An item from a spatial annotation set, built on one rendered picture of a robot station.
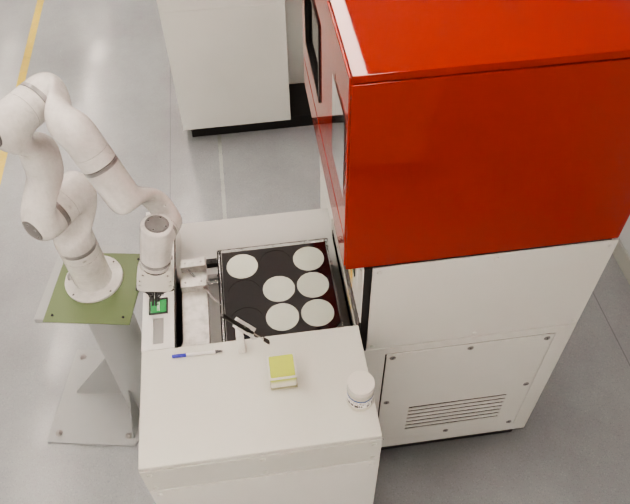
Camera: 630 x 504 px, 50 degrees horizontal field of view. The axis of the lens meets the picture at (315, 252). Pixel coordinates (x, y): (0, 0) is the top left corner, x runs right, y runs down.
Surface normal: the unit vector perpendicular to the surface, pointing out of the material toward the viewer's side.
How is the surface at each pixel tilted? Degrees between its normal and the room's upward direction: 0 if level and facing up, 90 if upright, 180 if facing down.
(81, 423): 0
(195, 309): 0
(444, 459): 0
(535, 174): 90
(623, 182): 90
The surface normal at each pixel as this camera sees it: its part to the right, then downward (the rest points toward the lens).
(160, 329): -0.01, -0.65
